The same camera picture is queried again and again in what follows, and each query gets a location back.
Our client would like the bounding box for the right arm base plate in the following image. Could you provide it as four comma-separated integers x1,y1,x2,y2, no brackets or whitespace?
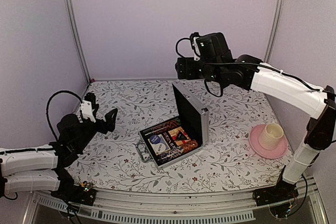
253,180,299,206

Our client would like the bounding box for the pink plate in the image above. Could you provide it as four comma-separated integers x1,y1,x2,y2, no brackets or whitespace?
249,124,288,159

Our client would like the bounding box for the aluminium poker case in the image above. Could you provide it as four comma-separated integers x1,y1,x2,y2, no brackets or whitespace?
135,81,209,169

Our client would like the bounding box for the cream cup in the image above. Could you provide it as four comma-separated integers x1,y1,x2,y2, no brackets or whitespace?
258,123,284,150

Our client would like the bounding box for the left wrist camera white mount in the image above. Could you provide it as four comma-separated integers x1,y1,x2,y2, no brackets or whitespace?
80,92,99,123

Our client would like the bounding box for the purple black chip stack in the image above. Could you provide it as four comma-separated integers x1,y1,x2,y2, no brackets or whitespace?
159,155,168,163

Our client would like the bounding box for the red card deck box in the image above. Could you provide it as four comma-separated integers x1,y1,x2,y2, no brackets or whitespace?
169,126,191,146

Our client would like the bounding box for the black red triangle piece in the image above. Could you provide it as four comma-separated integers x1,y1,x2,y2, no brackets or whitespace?
175,131,188,141

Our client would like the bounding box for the left aluminium frame post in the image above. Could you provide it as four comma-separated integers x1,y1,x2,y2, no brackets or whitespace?
64,0,91,84

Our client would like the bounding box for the blue poker chip stack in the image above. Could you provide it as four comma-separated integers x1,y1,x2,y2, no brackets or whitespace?
166,147,183,161

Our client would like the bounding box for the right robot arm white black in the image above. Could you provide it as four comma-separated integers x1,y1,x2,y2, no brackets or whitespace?
175,32,335,201

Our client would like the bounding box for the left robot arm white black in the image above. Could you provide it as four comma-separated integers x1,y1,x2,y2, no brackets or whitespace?
1,92,118,202

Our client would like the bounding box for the floral table mat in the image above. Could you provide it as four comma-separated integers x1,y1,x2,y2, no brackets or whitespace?
67,80,292,194

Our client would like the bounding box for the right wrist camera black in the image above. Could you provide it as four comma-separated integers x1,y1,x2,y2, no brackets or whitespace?
175,32,201,61

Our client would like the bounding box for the aluminium frame post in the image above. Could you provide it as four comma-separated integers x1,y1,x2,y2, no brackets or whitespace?
264,0,285,63
64,0,91,84

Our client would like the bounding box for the blue card deck box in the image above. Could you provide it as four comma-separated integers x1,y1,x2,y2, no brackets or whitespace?
148,134,171,155

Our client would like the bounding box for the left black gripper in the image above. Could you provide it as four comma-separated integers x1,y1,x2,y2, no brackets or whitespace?
75,108,118,152

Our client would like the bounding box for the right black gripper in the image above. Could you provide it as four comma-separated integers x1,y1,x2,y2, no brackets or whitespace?
176,57,224,83

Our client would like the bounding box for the right aluminium frame post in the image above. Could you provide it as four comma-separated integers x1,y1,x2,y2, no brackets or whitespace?
264,0,285,63

